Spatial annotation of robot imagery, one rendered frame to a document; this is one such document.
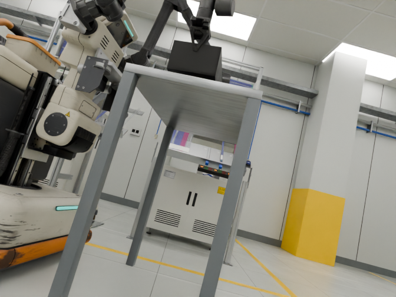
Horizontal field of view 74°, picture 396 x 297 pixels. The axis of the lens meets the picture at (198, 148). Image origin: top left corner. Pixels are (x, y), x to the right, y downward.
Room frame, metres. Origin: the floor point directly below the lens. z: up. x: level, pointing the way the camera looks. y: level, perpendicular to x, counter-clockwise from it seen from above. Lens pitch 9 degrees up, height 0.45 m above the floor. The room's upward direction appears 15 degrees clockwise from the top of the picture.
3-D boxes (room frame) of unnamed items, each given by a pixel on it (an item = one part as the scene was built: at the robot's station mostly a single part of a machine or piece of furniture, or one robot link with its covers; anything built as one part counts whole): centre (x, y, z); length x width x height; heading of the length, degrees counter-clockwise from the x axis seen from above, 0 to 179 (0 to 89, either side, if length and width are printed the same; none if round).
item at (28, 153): (1.27, 0.62, 0.53); 0.28 x 0.27 x 0.25; 172
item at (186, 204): (2.52, -0.08, 0.65); 1.01 x 0.73 x 1.29; 1
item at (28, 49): (1.25, 0.91, 0.87); 0.23 x 0.15 x 0.11; 172
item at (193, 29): (0.86, 0.10, 0.97); 0.07 x 0.07 x 0.09; 82
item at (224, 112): (1.13, 0.03, 0.40); 0.70 x 0.45 x 0.80; 172
